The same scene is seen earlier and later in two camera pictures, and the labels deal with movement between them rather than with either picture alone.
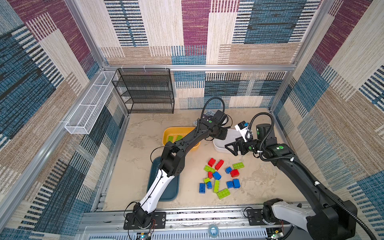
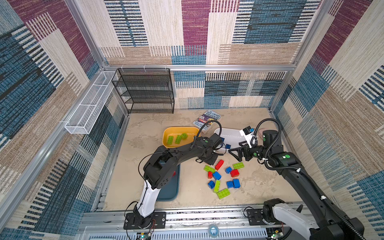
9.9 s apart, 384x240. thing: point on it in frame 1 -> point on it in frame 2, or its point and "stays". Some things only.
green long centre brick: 209,169 stays
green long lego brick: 179,137 stays
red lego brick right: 234,173 stays
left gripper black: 224,136 -> 211,163
